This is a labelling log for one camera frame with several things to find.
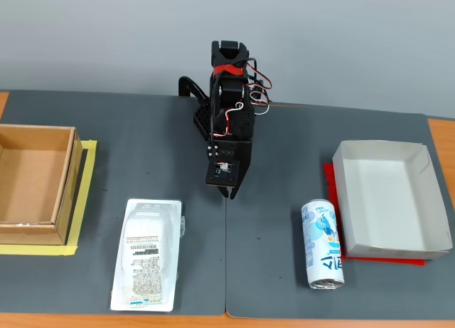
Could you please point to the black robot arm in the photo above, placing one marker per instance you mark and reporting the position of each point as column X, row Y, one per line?
column 231, row 89

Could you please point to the brown cardboard box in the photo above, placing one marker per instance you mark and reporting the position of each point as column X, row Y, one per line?
column 32, row 178

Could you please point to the white blue drink can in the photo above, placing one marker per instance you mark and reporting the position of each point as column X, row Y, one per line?
column 321, row 242

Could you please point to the dark gray table mat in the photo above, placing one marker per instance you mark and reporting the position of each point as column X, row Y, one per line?
column 277, row 164
column 160, row 146

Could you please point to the black table clamp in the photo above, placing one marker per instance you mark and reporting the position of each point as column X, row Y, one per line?
column 192, row 86

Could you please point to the gray paper box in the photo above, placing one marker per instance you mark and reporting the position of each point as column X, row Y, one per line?
column 384, row 200

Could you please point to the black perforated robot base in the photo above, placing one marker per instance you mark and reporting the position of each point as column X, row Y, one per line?
column 202, row 121

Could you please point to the packaged sandwich with label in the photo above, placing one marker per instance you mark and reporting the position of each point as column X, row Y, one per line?
column 145, row 257

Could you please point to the red paper sheet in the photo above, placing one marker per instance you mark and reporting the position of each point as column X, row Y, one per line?
column 328, row 178

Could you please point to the red tape strip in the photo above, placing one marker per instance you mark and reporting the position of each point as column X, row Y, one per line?
column 227, row 69

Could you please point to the black square wrist camera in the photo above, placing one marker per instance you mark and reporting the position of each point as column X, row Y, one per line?
column 222, row 173

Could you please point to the yellow tape frame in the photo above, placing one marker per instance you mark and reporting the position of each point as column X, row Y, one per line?
column 35, row 250

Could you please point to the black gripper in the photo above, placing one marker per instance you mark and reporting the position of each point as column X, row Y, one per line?
column 245, row 154

